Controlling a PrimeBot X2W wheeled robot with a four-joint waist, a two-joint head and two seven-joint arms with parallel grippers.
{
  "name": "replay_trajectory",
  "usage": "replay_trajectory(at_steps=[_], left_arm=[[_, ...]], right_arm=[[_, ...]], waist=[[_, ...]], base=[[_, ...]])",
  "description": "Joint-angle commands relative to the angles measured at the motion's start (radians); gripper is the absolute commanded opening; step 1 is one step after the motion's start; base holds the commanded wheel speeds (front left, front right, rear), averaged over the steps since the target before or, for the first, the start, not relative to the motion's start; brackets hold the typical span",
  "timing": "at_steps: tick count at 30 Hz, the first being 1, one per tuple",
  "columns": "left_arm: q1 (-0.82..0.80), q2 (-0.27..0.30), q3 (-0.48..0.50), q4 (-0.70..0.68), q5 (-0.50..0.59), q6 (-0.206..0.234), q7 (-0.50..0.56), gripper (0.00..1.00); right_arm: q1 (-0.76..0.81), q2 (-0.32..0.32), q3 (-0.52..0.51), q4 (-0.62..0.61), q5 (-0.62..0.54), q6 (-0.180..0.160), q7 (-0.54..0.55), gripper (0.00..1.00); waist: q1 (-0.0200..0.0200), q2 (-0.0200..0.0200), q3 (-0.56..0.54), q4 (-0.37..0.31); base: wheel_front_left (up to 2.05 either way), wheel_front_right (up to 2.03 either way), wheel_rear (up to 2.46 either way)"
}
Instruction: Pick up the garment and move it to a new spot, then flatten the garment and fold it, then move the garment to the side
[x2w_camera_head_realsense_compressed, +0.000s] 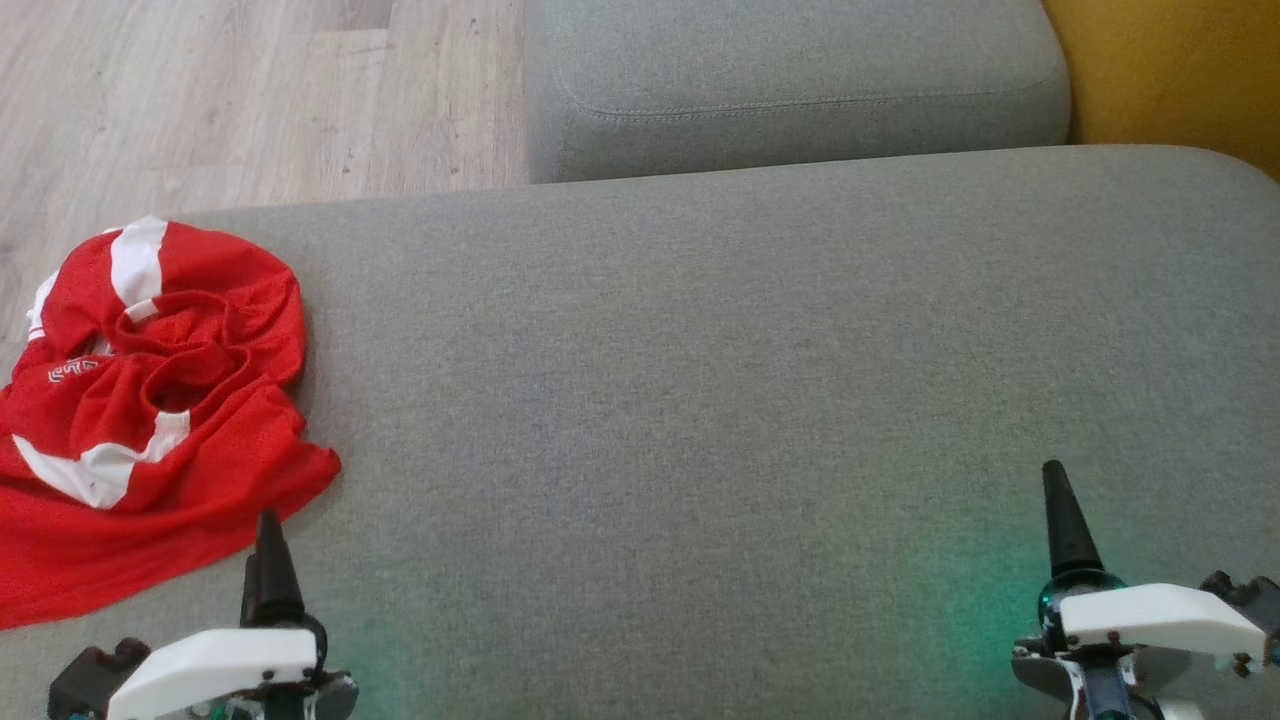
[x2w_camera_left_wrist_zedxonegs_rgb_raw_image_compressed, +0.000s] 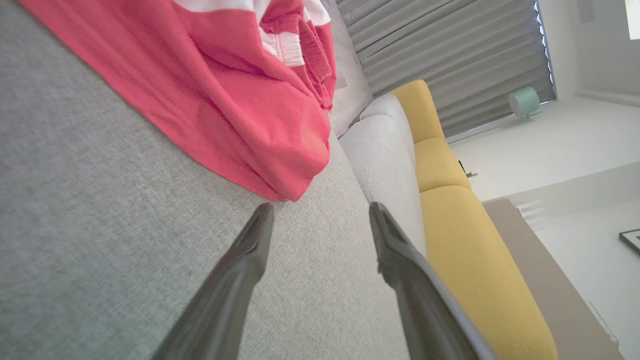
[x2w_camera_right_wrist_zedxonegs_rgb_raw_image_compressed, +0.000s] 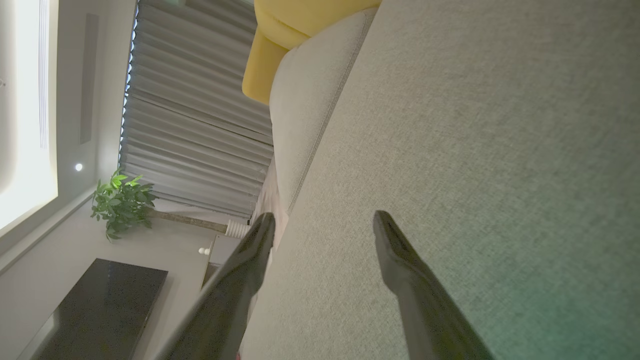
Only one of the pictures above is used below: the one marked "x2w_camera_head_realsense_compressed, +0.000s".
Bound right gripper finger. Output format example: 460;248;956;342
1041;459;1107;584

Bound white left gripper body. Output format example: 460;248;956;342
108;626;359;720

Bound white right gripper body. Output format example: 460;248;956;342
1012;570;1267;720

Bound red white-striped jersey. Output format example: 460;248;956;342
0;215;343;633

